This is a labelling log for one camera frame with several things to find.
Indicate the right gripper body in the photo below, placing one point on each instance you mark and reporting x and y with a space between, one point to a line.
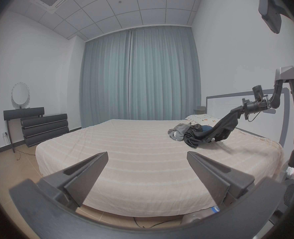
257 106

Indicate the white printed pillow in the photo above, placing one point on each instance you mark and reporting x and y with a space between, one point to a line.
201 118

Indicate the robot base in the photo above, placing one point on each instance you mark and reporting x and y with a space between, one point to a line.
196 218

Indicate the round white-framed mirror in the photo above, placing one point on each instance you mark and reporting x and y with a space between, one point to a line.
20 93

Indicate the black dressing table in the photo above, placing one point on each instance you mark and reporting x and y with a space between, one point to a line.
22 113

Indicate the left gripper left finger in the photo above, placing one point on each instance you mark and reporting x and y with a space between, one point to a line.
87 175

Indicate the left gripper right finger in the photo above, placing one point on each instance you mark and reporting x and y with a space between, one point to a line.
211 175

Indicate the blue garment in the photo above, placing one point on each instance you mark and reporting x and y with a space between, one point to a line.
207 128

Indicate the blue-green curtain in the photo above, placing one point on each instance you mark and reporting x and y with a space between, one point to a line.
107 83

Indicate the small bedside table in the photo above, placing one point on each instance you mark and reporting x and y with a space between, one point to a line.
200 108

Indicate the grey knit garment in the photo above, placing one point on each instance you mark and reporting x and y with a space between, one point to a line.
180 128

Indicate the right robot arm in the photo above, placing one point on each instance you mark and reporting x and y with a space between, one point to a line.
285 73

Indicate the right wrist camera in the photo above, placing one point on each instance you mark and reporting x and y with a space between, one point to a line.
257 91

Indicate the bed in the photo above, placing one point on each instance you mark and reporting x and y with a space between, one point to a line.
137 146

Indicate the black shiny garment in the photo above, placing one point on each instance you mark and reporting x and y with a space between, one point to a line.
195 128

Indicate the black chest of drawers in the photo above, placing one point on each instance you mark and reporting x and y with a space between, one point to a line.
45 128

